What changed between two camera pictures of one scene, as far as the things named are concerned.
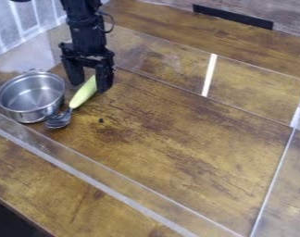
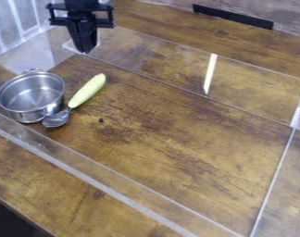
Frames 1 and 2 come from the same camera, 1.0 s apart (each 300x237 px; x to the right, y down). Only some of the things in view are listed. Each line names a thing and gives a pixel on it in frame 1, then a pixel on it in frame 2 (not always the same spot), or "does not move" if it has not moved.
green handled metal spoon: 60,120 does not move
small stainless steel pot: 31,93 does not move
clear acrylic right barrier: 282,216 does not move
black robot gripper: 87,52 -> 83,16
